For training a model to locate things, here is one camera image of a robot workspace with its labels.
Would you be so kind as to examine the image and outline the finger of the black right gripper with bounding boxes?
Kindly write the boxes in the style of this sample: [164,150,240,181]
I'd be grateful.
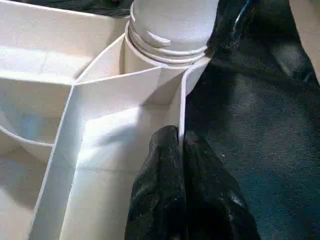
[204,0,253,58]

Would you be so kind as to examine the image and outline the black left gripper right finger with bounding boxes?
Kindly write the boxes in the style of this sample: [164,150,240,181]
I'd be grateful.
[183,131,261,240]

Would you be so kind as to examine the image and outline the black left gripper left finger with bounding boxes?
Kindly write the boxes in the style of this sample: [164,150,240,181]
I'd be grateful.
[124,125,186,240]

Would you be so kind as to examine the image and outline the white tapered table leg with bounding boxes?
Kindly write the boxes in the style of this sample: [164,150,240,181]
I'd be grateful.
[124,0,219,68]

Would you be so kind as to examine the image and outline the white plastic table top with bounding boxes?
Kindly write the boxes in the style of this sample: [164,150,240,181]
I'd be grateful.
[0,0,213,240]

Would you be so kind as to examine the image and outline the black work mat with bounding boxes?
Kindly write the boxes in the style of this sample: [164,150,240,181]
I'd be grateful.
[37,0,320,240]

